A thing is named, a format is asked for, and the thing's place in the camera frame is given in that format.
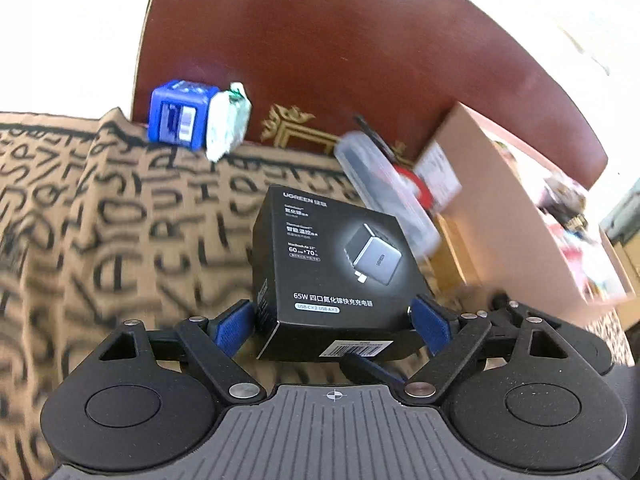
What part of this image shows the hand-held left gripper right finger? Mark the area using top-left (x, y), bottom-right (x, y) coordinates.
top-left (399, 294), bottom-right (592, 405)

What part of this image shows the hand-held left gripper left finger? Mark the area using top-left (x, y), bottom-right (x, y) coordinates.
top-left (89, 299), bottom-right (267, 405)

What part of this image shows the green white wipes packet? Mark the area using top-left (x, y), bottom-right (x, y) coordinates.
top-left (205, 81), bottom-right (253, 163)

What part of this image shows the blue small box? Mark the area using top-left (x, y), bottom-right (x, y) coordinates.
top-left (148, 79), bottom-right (221, 151)

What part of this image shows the black marker pen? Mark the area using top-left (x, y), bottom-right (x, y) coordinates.
top-left (352, 114), bottom-right (402, 162)

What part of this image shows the red tape roll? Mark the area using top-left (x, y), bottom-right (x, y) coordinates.
top-left (394, 164), bottom-right (434, 212)

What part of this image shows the black charger box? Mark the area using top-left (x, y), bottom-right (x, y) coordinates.
top-left (251, 184), bottom-right (437, 364)

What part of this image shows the clear plastic case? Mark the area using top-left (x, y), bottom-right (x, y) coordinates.
top-left (333, 131), bottom-right (442, 262)

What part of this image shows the brown wooden headboard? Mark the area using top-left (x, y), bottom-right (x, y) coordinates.
top-left (131, 0), bottom-right (609, 196)

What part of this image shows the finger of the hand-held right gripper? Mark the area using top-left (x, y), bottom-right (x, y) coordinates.
top-left (342, 352), bottom-right (407, 391)
top-left (476, 294), bottom-right (529, 325)

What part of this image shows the letter-patterned tan blanket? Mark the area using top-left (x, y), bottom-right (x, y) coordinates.
top-left (0, 107), bottom-right (640, 480)

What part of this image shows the beige cardboard box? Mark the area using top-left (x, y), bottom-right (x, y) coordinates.
top-left (414, 102), bottom-right (633, 332)

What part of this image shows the open cardboard carton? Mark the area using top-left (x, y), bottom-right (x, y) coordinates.
top-left (597, 192), bottom-right (640, 307)

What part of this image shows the yellow small box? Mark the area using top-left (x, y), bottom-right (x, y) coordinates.
top-left (432, 212), bottom-right (482, 292)

